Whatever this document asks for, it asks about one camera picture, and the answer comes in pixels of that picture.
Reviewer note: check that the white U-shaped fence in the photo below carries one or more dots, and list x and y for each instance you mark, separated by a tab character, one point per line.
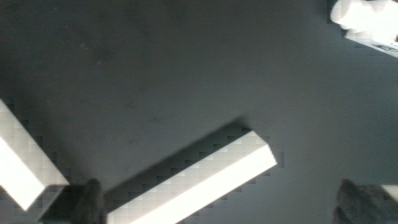
28	172

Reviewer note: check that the white square tabletop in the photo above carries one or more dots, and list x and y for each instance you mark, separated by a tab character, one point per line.
366	18

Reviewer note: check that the white table leg with tag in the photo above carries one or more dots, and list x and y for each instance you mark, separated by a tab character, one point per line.
206	180

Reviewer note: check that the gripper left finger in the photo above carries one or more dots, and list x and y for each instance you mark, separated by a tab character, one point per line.
78	205

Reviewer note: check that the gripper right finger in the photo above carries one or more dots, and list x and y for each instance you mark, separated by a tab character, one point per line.
366	204

